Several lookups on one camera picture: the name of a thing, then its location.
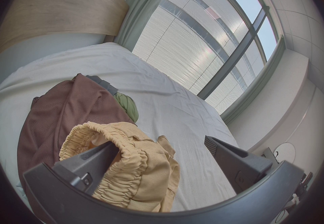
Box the tan shorts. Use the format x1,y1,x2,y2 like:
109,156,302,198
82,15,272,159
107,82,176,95
59,121,181,213

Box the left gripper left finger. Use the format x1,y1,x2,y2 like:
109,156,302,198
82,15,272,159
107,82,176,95
53,142,120,195

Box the brown garment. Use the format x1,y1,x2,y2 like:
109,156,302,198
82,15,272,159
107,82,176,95
17,73,138,193

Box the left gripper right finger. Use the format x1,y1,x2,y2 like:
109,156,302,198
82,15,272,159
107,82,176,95
204,135,273,196

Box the bed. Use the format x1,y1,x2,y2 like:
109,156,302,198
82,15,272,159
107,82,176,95
0,0,239,213

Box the window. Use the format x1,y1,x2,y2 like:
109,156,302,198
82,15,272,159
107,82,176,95
132,0,279,114

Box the black garment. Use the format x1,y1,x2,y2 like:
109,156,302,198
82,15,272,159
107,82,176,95
86,74,119,97

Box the green garment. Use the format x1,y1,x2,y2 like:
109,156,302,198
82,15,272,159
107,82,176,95
113,92,139,123

